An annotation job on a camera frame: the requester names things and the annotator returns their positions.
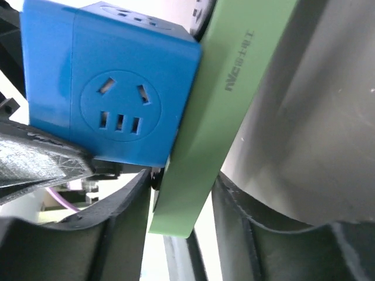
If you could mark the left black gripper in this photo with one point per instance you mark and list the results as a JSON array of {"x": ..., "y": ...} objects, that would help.
[{"x": 12, "y": 67}]

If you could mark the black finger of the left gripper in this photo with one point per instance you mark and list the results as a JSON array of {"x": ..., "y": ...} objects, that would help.
[{"x": 32, "y": 159}]

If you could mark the green power strip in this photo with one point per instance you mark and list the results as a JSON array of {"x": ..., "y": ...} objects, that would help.
[{"x": 239, "y": 39}]

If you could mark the blue cube plug adapter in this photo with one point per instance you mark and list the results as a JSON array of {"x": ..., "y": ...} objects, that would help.
[{"x": 106, "y": 78}]

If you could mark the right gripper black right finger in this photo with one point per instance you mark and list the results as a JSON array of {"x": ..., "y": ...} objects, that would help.
[{"x": 258, "y": 243}]

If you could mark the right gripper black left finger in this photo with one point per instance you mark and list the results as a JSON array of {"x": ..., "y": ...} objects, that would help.
[{"x": 102, "y": 242}]

